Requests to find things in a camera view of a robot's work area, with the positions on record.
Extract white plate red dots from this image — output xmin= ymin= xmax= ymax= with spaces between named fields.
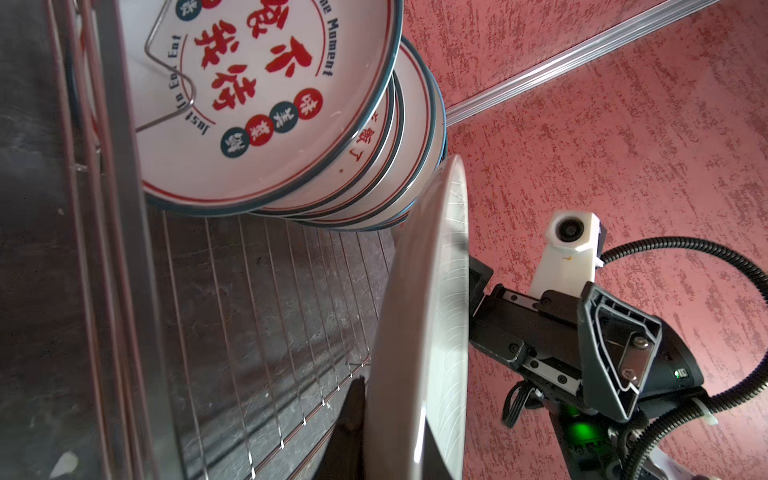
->
xmin=293 ymin=38 xmax=446 ymax=231

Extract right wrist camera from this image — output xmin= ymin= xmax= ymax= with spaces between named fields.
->
xmin=528 ymin=211 xmax=604 ymax=298

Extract small sunburst plate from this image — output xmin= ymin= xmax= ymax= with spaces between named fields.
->
xmin=254 ymin=79 xmax=397 ymax=217

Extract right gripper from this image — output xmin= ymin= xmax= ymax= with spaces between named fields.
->
xmin=467 ymin=255 xmax=664 ymax=424

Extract white plate red text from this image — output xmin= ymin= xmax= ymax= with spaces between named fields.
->
xmin=118 ymin=1 xmax=404 ymax=216

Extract watermelon pattern plate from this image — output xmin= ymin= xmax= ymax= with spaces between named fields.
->
xmin=330 ymin=83 xmax=446 ymax=231

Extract wire dish rack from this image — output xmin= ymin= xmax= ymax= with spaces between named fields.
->
xmin=44 ymin=1 xmax=394 ymax=479

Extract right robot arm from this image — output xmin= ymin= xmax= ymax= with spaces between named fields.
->
xmin=469 ymin=259 xmax=767 ymax=479

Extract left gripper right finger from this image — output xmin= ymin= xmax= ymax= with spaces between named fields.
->
xmin=422 ymin=420 xmax=453 ymax=480

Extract plain white plate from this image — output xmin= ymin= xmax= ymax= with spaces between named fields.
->
xmin=363 ymin=155 xmax=469 ymax=479

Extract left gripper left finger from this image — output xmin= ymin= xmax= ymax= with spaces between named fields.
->
xmin=314 ymin=377 xmax=366 ymax=480

